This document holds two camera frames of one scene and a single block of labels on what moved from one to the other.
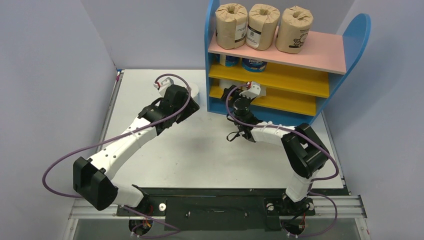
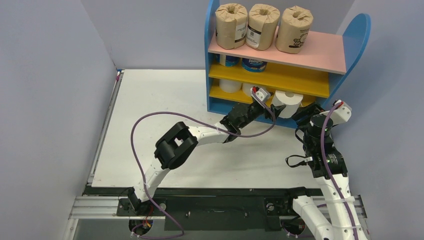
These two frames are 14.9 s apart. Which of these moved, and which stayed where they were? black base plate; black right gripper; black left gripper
Moved: black right gripper; black left gripper
Stayed: black base plate
